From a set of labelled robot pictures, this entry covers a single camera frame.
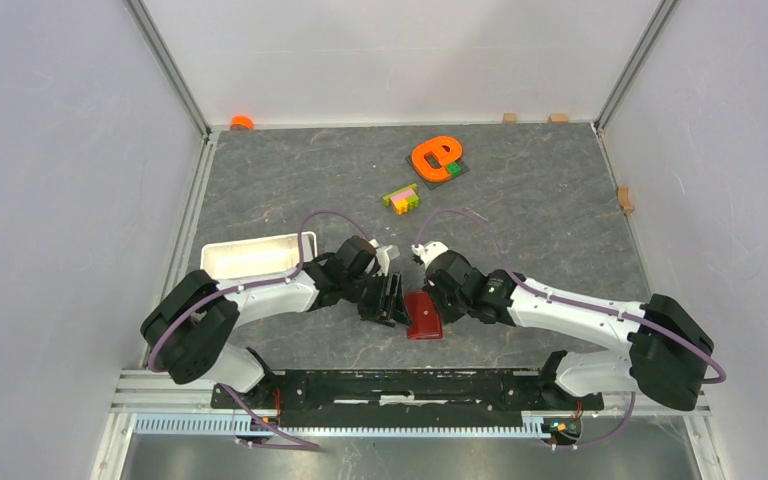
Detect white plastic tray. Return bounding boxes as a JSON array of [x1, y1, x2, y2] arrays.
[[200, 231, 318, 280]]

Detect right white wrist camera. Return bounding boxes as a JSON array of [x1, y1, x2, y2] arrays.
[[411, 241, 450, 284]]

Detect small wooden block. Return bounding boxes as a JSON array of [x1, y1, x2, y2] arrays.
[[548, 113, 570, 123], [502, 112, 518, 124]]

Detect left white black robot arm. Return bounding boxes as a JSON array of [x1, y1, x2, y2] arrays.
[[140, 235, 411, 408]]

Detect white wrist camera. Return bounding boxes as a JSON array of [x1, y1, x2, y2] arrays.
[[411, 241, 450, 284], [366, 239, 400, 276]]

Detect orange e-shaped block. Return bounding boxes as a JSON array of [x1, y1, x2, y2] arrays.
[[408, 136, 463, 185]]

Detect green toy brick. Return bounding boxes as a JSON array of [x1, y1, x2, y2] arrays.
[[446, 163, 462, 177]]

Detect red card holder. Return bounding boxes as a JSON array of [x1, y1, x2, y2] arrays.
[[405, 291, 443, 341]]

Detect orange round cap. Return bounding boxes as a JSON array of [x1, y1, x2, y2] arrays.
[[229, 115, 254, 131]]

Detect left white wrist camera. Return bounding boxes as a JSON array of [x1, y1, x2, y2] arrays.
[[366, 239, 400, 276]]

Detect colourful toy brick stack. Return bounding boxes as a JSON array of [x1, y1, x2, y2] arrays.
[[382, 183, 420, 215]]

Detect dark square base plate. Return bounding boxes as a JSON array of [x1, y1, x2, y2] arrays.
[[405, 155, 470, 190]]

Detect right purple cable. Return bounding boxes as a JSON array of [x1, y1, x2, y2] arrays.
[[412, 206, 728, 452]]

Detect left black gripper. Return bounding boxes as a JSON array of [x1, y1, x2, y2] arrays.
[[342, 270, 412, 328]]

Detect grey cable duct comb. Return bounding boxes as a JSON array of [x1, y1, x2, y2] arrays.
[[134, 413, 550, 440]]

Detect curved wooden piece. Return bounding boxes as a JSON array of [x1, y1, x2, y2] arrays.
[[616, 185, 635, 215]]

